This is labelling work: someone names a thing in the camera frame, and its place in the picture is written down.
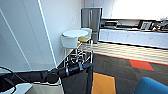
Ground white clothes hanger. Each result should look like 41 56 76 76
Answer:
88 49 93 68

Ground white wardrobe door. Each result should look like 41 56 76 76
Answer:
0 0 58 75

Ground white chair with yellow seat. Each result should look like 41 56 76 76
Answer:
77 27 95 55

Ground round white table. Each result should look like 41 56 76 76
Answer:
61 29 90 40

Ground stainless steel refrigerator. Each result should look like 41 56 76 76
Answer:
80 6 104 44

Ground black microwave oven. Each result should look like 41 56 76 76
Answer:
99 19 119 29

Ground white kitchen counter cabinets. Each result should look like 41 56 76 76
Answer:
98 26 168 51

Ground black framed picture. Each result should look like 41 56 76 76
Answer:
137 19 155 31

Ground large bright window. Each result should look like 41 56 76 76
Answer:
111 0 168 21

